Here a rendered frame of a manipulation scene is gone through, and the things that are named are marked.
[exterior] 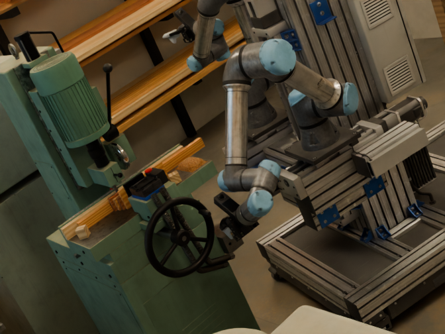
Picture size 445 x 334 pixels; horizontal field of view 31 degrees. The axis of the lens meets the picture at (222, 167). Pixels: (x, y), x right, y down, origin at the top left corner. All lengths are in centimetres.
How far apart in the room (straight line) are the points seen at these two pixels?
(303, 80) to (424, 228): 106
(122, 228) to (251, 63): 79
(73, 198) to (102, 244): 37
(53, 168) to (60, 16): 255
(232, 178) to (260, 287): 139
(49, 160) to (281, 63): 106
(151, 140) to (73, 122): 308
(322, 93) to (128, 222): 84
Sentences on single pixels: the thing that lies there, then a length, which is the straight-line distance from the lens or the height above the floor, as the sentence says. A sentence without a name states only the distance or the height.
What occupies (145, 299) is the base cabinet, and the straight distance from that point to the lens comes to 303.
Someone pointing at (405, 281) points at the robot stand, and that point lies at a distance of 326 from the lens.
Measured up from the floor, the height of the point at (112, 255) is 83.
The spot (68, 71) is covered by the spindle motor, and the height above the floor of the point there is 146.
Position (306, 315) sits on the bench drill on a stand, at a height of 158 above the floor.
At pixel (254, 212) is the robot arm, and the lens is 248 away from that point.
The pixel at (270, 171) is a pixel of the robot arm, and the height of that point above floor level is 100.
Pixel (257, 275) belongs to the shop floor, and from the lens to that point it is 402.
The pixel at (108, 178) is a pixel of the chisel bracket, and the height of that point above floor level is 104.
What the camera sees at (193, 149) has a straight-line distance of 322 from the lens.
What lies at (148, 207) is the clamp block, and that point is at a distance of 284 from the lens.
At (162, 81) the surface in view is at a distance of 546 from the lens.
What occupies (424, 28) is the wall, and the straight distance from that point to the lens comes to 620.
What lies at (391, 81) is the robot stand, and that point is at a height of 84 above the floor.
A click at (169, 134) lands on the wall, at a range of 604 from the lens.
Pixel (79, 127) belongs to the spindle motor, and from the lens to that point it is 290.
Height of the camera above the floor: 204
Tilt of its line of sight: 22 degrees down
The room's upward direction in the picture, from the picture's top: 24 degrees counter-clockwise
